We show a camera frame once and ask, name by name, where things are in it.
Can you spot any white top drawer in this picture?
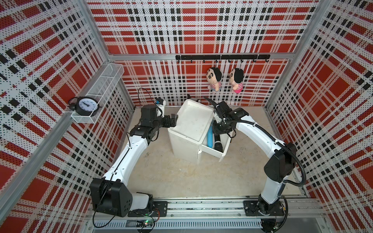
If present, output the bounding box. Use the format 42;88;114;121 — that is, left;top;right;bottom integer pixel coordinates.
200;126;231;162

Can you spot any white three-drawer cabinet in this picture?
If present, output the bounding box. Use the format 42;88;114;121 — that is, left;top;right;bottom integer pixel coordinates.
168;99;213;164

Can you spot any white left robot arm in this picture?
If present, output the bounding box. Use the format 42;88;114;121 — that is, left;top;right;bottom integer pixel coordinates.
90;102;178;217

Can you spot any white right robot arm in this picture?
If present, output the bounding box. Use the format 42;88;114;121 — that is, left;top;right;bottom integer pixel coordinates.
213;103;307;216

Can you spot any grey plush toy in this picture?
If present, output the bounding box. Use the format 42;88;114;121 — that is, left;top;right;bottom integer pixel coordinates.
187;94;201;103

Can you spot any boy doll pink shirt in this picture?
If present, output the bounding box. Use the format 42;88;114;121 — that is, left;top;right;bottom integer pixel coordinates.
229;68;244;94

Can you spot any boy doll striped shirt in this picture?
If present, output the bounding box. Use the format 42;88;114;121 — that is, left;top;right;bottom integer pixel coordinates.
206;67;222;92

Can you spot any black clock in basket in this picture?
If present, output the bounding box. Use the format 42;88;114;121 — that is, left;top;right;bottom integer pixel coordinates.
68;97;100;116

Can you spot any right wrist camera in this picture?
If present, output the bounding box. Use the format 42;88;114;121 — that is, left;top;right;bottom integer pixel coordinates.
215;101;232;119

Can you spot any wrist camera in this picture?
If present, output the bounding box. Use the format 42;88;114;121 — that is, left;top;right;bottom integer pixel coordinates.
155;98;167;117
215;101;232;119

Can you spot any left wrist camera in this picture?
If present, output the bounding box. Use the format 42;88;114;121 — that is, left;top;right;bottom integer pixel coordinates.
155;98;167;117

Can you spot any white wire basket shelf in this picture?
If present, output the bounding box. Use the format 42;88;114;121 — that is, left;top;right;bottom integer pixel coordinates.
71;63;124;124

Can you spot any black hook rail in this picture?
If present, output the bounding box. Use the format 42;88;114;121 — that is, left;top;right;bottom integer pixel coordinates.
175;54;271;62

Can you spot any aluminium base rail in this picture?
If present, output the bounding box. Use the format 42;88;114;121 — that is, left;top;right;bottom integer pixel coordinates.
81;195;332;233

